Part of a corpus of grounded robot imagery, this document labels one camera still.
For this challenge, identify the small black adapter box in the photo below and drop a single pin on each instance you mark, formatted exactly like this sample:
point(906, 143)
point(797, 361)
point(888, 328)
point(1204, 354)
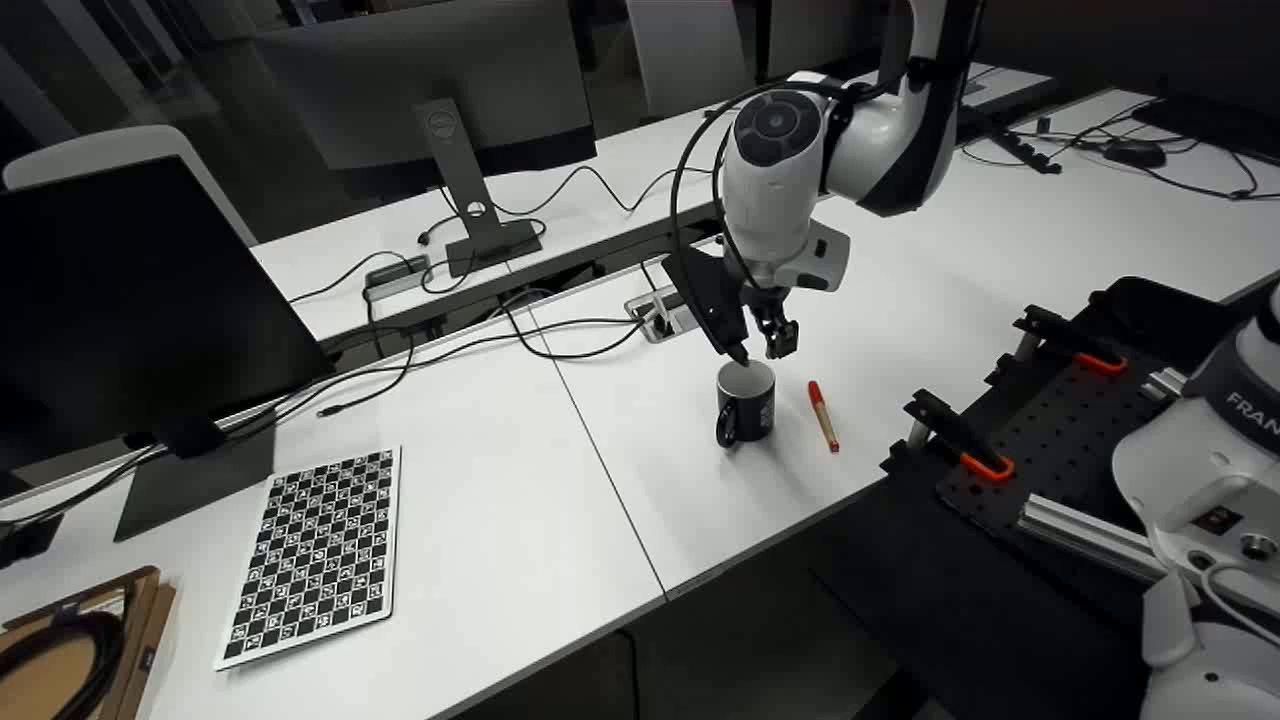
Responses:
point(396, 277)

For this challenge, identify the black mug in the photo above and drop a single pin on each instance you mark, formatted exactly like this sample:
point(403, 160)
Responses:
point(745, 396)

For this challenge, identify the table cable outlet box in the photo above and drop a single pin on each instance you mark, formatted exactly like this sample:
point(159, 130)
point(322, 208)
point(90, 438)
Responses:
point(661, 312)

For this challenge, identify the grey monitor at back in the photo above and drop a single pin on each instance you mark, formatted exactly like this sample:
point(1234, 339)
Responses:
point(441, 99)

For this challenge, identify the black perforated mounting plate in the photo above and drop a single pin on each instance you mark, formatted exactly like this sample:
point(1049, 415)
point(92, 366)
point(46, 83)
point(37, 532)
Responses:
point(1060, 421)

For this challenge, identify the black device far right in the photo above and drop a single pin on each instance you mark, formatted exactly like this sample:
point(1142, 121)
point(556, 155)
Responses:
point(1133, 155)

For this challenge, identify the orange black clamp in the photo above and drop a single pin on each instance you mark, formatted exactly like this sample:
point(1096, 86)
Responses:
point(1060, 339)
point(939, 421)

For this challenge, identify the white office chair back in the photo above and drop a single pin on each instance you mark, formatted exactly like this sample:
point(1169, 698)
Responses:
point(685, 51)

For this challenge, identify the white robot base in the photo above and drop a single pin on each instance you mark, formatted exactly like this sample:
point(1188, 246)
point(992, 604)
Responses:
point(1204, 487)

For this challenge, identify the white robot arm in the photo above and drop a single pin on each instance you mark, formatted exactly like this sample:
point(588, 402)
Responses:
point(880, 147)

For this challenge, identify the orange black clamp rear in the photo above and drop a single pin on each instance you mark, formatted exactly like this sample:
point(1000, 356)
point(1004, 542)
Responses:
point(1060, 339)

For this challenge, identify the black monitor on left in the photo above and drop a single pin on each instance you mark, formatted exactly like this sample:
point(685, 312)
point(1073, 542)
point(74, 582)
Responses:
point(133, 309)

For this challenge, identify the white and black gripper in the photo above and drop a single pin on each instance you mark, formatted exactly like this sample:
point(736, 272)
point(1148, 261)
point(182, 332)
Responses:
point(745, 291)

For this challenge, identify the red marker pen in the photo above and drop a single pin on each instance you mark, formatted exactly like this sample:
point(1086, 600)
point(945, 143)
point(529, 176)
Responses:
point(823, 415)

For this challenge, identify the orange black clamp front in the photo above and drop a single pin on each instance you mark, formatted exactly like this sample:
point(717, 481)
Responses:
point(939, 421)

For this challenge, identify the wooden board with black cable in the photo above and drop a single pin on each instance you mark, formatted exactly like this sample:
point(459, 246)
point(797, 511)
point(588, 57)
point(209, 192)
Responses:
point(84, 653)

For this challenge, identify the checkerboard calibration sheet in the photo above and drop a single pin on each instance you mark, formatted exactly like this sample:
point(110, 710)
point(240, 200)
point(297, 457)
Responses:
point(322, 557)

